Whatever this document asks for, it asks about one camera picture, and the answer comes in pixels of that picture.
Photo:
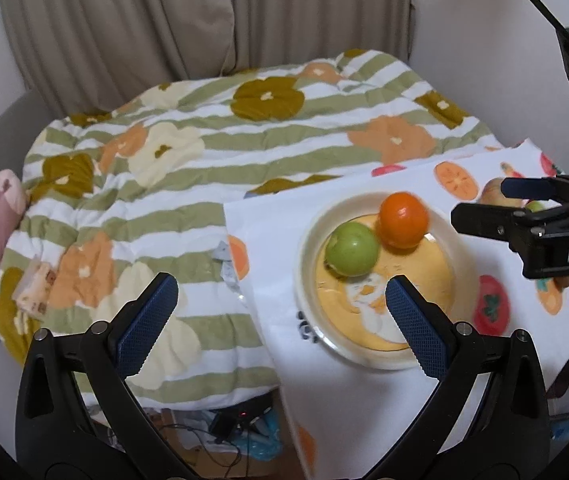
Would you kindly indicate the beige curtain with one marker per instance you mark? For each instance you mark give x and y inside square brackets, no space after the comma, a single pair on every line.
[114,20]

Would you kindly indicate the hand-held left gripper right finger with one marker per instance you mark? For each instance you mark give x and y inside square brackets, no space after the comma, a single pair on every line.
[414,330]

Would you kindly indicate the blue plastic bag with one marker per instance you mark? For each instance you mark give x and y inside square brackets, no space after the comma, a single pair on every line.
[264,440]

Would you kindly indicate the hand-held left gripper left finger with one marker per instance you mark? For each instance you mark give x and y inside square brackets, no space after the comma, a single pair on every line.
[147,327]

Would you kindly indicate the large orange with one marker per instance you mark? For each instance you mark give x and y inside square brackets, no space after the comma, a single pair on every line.
[403,217]

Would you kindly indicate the white fruit-print tablecloth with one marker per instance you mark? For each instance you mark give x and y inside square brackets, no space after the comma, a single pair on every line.
[274,240]

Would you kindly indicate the small tissue packet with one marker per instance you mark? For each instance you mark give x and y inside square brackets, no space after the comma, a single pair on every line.
[37,290]

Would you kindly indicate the cream bowl with orange inside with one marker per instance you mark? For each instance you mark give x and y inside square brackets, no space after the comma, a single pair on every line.
[429,280]

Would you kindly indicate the floral striped blanket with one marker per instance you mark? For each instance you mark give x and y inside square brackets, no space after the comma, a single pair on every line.
[214,160]

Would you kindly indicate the black power strip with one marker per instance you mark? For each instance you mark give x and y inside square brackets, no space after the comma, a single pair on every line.
[229,422]

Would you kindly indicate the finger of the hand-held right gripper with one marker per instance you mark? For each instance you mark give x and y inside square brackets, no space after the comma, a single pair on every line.
[527,188]
[484,222]

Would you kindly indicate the large green apple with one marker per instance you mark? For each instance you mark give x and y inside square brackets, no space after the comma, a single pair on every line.
[352,250]

